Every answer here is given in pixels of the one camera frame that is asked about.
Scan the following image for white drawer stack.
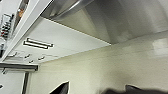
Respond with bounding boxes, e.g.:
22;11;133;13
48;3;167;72
1;46;51;65

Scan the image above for white two-door sink cabinet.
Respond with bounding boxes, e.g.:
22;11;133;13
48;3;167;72
19;17;112;58

